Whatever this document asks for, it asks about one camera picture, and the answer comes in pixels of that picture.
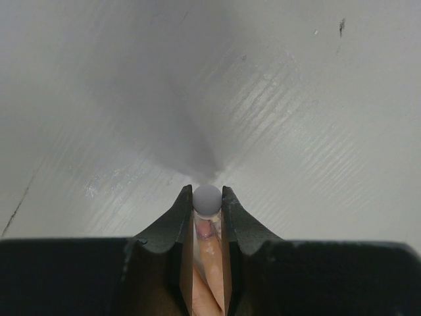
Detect mannequin hand with painted nails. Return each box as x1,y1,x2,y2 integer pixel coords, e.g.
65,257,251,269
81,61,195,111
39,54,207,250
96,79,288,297
192,217,225,315

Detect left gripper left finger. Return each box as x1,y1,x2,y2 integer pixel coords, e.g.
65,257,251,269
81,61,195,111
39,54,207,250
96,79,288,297
133,184,193,315

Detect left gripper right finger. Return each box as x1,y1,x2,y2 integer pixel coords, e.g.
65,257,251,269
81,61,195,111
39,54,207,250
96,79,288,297
222,186,276,315

